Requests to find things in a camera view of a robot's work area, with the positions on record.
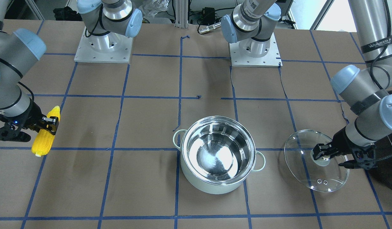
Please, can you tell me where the glass pot lid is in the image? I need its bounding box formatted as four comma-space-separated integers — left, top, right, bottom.
284, 129, 350, 192

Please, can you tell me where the aluminium frame post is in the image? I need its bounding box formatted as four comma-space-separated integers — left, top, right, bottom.
172, 0, 190, 30

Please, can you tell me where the pale green electric pot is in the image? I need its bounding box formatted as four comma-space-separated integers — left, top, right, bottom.
172, 115, 266, 194

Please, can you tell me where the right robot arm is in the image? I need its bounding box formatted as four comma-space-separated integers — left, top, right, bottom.
0, 0, 143, 142

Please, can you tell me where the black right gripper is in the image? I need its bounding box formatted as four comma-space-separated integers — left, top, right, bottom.
0, 99, 60, 142

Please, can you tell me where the black rice cooker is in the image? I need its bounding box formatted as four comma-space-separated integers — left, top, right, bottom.
369, 134, 392, 190

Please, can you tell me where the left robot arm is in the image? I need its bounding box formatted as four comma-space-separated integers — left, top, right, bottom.
221, 0, 392, 170

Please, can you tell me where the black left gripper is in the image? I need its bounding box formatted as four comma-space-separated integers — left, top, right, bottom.
312, 128, 376, 169

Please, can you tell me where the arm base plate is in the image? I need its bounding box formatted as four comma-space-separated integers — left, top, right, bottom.
74, 30, 133, 64
228, 33, 283, 68

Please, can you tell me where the yellow corn cob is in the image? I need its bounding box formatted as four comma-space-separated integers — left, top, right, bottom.
31, 106, 60, 157

